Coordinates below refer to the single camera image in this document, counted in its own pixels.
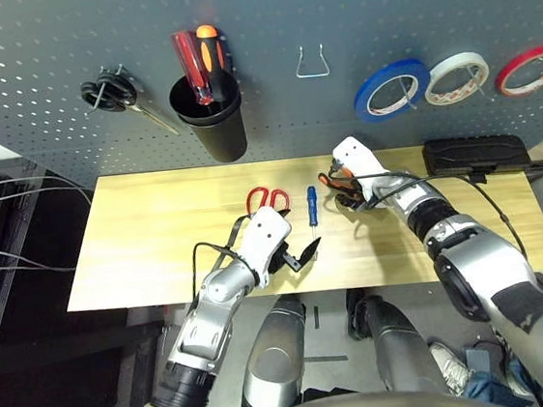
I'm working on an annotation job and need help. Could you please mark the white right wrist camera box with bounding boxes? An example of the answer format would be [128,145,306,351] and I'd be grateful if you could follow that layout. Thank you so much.
[329,132,393,195]

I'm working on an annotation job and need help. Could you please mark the black handled scissors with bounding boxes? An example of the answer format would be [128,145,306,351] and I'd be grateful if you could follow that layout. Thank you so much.
[77,57,183,147]

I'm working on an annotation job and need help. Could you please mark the blue tape roll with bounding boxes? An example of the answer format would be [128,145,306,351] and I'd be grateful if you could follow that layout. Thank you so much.
[349,55,437,126]

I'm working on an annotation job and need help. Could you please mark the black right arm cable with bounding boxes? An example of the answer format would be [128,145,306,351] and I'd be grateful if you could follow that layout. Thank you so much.
[329,138,530,280]

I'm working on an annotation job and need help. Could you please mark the red handled scissors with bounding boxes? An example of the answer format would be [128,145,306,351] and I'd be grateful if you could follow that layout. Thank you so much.
[243,183,293,218]

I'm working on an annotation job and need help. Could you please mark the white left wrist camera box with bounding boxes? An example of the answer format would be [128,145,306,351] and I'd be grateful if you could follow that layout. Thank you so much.
[233,203,299,291]

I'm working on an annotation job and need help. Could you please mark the black plastic cup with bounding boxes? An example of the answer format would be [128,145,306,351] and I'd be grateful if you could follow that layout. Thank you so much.
[166,67,251,170]

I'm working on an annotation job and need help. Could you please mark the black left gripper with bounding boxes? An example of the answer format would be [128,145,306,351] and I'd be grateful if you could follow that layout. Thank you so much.
[263,203,327,277]

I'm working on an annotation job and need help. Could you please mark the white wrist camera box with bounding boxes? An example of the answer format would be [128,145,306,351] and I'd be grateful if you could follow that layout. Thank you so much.
[329,132,393,195]
[233,203,299,291]

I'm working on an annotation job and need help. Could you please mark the metal wire pliers holder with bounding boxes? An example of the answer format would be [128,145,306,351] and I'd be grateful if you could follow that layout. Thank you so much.
[292,42,330,80]

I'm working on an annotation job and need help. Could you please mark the white tape roll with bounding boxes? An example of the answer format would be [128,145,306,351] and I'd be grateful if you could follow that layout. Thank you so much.
[419,48,494,110]

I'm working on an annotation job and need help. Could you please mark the red tape roll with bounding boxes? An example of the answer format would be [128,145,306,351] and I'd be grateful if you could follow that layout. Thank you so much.
[491,44,543,101]

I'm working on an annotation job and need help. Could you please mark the white sneaker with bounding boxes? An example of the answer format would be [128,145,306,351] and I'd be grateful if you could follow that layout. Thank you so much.
[427,336,475,399]

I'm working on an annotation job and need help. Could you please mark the orange black needle-nose pliers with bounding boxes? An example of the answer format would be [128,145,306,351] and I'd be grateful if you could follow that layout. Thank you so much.
[316,163,366,215]

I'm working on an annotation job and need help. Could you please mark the silver robot left leg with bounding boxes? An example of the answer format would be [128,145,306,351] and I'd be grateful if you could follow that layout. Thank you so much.
[227,292,319,407]

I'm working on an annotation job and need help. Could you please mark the small blue screwdriver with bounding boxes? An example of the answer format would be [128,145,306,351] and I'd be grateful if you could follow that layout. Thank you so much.
[303,184,324,243]

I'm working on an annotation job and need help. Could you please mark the orange black handled screwdriver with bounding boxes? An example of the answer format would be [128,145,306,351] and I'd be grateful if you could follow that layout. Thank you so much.
[193,21,234,105]

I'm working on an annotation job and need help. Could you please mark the blue jeans leg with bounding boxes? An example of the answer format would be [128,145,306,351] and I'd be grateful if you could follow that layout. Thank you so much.
[456,338,543,407]

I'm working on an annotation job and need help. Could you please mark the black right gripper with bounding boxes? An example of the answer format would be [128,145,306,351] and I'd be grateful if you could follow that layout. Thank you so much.
[336,183,368,214]

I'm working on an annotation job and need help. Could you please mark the black plastic tool case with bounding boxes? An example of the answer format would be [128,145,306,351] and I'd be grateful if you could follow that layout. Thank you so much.
[420,128,534,189]

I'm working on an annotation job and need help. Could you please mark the dark grey pegboard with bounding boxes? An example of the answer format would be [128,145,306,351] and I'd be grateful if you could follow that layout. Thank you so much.
[0,0,543,215]

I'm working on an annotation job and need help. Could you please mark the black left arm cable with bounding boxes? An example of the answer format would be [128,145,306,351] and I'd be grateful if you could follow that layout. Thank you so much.
[185,214,264,301]

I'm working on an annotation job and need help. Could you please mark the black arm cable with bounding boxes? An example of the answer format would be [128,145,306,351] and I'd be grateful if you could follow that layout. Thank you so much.
[329,138,530,280]
[185,214,264,301]

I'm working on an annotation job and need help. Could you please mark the silver robot right leg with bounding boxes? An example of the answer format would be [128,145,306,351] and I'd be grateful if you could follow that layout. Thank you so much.
[343,279,451,406]

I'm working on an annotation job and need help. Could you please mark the black equipment rack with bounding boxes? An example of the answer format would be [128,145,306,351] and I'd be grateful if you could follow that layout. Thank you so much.
[0,148,108,351]

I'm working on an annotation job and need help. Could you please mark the silver robot leg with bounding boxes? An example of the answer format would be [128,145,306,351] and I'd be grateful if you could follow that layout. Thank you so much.
[343,279,451,406]
[227,292,319,407]

